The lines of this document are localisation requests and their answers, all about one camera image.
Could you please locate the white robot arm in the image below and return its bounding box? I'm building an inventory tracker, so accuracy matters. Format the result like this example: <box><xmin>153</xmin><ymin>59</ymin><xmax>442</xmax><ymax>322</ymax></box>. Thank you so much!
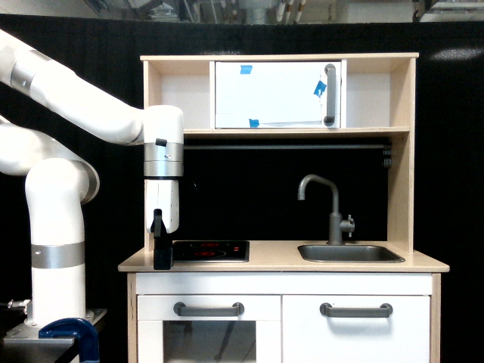
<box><xmin>1</xmin><ymin>33</ymin><xmax>184</xmax><ymax>327</ymax></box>

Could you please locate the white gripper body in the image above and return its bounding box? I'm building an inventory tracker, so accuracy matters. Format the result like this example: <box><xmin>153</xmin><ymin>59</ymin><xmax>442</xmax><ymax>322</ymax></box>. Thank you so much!
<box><xmin>144</xmin><ymin>179</ymin><xmax>179</xmax><ymax>234</ymax></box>

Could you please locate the grey toy faucet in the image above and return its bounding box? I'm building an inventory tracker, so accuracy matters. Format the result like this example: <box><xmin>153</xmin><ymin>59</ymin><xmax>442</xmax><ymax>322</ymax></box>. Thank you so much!
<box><xmin>297</xmin><ymin>174</ymin><xmax>355</xmax><ymax>246</ymax></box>

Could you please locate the blue tape top piece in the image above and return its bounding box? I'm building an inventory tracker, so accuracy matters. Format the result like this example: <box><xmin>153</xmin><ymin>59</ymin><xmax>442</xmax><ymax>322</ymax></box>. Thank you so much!
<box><xmin>240</xmin><ymin>64</ymin><xmax>253</xmax><ymax>75</ymax></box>

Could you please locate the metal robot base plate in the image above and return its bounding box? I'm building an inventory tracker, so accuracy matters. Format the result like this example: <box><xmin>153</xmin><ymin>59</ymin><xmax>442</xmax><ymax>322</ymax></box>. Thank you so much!
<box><xmin>3</xmin><ymin>309</ymin><xmax>107</xmax><ymax>346</ymax></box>

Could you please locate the black curtain backdrop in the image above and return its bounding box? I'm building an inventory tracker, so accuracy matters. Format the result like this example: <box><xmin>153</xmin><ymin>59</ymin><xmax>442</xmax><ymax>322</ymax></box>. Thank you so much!
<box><xmin>1</xmin><ymin>14</ymin><xmax>483</xmax><ymax>362</ymax></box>

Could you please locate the white microwave door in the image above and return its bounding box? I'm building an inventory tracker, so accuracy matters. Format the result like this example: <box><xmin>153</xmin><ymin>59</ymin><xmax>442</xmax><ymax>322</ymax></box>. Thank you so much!
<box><xmin>215</xmin><ymin>61</ymin><xmax>346</xmax><ymax>129</ymax></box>

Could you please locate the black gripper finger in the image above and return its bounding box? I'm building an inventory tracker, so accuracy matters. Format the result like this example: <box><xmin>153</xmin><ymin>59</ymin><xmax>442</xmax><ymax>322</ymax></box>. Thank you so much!
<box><xmin>150</xmin><ymin>209</ymin><xmax>173</xmax><ymax>270</ymax></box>

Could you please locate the grey oven door handle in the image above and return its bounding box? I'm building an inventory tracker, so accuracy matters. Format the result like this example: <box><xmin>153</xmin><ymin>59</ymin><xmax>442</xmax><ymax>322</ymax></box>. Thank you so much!
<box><xmin>173</xmin><ymin>302</ymin><xmax>245</xmax><ymax>318</ymax></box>

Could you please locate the blue C-clamp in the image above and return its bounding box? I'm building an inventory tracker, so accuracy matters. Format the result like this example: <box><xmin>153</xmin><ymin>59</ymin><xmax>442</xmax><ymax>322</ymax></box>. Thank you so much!
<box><xmin>38</xmin><ymin>318</ymin><xmax>100</xmax><ymax>363</ymax></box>

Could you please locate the blue tape bottom piece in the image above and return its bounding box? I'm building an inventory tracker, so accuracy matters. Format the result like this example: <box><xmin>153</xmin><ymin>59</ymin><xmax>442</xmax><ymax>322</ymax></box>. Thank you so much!
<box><xmin>249</xmin><ymin>119</ymin><xmax>259</xmax><ymax>128</ymax></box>

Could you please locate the grey microwave door handle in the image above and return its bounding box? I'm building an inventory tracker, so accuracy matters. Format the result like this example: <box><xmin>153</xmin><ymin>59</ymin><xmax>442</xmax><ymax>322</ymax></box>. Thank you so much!
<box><xmin>324</xmin><ymin>64</ymin><xmax>337</xmax><ymax>126</ymax></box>

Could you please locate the grey hanging rail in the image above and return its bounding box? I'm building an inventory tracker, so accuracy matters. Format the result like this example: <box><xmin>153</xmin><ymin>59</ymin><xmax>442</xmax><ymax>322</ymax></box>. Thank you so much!
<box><xmin>185</xmin><ymin>144</ymin><xmax>392</xmax><ymax>150</ymax></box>

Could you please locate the grey toy sink basin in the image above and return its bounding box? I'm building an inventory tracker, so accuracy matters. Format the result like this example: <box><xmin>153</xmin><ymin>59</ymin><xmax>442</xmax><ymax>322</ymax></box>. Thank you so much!
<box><xmin>298</xmin><ymin>245</ymin><xmax>405</xmax><ymax>263</ymax></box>

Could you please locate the grey cabinet door handle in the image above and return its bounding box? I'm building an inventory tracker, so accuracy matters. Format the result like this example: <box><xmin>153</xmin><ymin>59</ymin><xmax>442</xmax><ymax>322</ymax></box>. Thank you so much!
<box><xmin>320</xmin><ymin>302</ymin><xmax>393</xmax><ymax>318</ymax></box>

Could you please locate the wooden toy kitchen frame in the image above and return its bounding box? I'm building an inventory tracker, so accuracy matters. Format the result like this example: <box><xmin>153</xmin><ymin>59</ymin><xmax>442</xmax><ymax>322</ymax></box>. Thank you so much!
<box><xmin>119</xmin><ymin>53</ymin><xmax>449</xmax><ymax>362</ymax></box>

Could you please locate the black toy stovetop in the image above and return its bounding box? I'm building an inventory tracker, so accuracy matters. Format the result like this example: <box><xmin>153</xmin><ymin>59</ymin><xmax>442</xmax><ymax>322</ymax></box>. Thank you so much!
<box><xmin>173</xmin><ymin>240</ymin><xmax>250</xmax><ymax>263</ymax></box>

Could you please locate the blue tape right piece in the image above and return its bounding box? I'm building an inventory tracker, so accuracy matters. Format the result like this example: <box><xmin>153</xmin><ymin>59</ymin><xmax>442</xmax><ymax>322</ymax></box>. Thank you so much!
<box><xmin>314</xmin><ymin>80</ymin><xmax>327</xmax><ymax>98</ymax></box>

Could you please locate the white cabinet door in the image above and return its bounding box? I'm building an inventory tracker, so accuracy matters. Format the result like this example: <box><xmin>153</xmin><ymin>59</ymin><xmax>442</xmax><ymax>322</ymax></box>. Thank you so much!
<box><xmin>281</xmin><ymin>295</ymin><xmax>430</xmax><ymax>362</ymax></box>

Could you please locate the white oven door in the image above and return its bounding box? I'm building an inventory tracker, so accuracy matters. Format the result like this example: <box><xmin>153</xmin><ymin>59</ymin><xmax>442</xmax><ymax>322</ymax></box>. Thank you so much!
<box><xmin>137</xmin><ymin>295</ymin><xmax>282</xmax><ymax>362</ymax></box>

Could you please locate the blue tape piece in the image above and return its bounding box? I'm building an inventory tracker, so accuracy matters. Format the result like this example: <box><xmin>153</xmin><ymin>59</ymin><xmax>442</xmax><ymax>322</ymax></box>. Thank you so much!
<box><xmin>240</xmin><ymin>64</ymin><xmax>253</xmax><ymax>75</ymax></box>
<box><xmin>314</xmin><ymin>80</ymin><xmax>327</xmax><ymax>98</ymax></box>
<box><xmin>249</xmin><ymin>119</ymin><xmax>259</xmax><ymax>128</ymax></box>

